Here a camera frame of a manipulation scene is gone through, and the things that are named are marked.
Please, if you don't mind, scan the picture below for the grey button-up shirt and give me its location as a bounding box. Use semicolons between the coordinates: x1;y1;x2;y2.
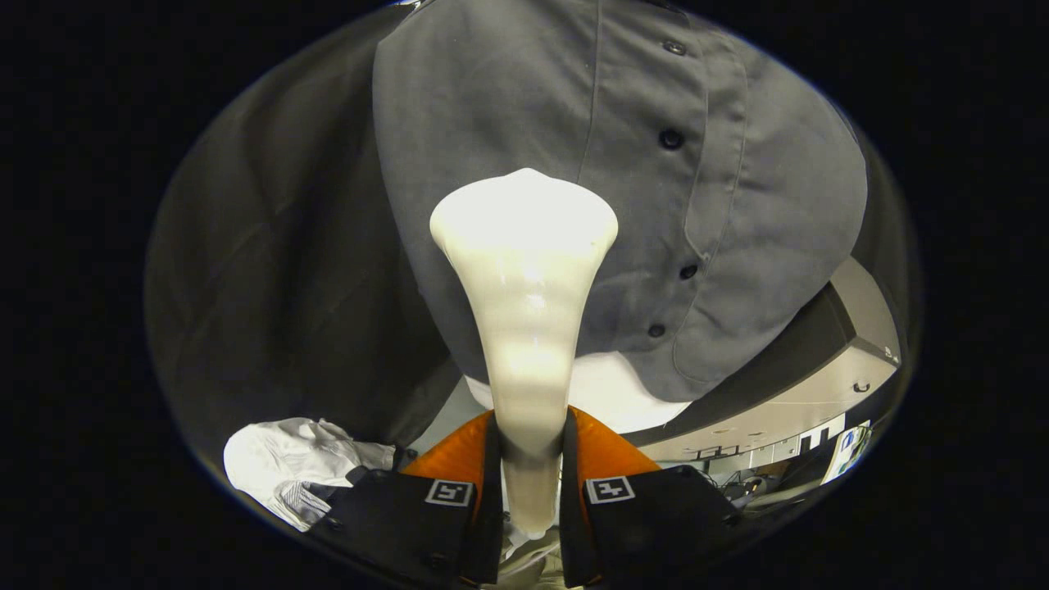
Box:
373;0;870;402

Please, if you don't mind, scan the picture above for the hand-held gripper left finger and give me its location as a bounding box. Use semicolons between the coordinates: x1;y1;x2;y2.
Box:
308;410;507;587

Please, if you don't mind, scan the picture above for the white garment steamer head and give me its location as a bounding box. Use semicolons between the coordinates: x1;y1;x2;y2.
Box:
429;168;620;540

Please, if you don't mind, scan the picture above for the white desk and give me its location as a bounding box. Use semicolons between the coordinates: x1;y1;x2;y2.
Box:
820;420;874;484

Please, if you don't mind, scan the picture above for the white crumpled cloth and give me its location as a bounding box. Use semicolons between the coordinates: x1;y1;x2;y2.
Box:
223;418;398;532

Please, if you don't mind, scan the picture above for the grey cabinet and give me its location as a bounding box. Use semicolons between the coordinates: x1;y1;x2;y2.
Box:
631;258;902;464

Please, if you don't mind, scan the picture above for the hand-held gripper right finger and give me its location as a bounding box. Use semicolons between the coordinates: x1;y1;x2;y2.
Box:
559;406;748;589

